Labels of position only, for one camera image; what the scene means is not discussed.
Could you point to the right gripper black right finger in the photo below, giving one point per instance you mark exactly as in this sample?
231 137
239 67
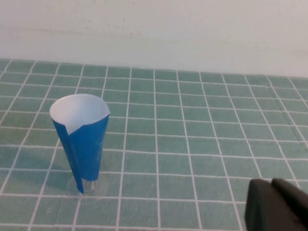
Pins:
297 199

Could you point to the blue paper cone cup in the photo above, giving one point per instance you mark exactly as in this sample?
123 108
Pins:
81 149

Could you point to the green grid mat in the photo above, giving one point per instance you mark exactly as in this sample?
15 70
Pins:
192 144

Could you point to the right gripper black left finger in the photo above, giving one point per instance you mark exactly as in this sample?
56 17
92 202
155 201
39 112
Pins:
264 209

